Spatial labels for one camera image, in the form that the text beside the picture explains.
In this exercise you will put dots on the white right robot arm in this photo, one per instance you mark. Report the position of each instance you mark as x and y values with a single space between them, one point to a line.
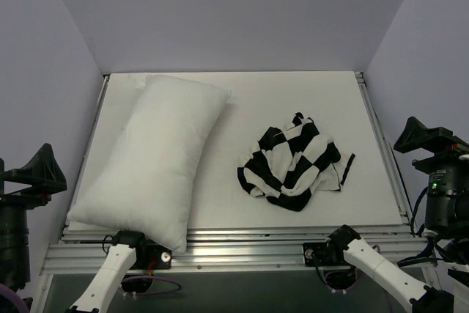
413 295

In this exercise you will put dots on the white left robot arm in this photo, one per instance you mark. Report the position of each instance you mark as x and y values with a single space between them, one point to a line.
98 295

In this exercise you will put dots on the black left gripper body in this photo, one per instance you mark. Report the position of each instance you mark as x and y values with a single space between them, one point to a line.
33 186

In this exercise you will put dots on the aluminium front frame rail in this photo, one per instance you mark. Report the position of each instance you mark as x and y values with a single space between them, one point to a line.
80 252

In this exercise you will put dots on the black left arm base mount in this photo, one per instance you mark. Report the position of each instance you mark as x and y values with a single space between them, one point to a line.
148 256

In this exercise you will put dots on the aluminium right side rail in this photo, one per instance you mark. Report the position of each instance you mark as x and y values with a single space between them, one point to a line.
387 154

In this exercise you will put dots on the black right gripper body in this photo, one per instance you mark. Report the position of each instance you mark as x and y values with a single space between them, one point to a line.
432 145

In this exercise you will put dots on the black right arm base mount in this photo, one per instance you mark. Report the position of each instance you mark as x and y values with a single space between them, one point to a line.
330 266

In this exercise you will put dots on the black white checkered pillowcase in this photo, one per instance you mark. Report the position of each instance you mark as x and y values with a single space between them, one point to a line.
287 165

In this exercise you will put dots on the aluminium table edge rail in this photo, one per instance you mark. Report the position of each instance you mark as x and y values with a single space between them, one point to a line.
90 166

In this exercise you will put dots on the white pillow insert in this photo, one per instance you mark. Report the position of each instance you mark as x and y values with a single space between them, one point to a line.
146 184

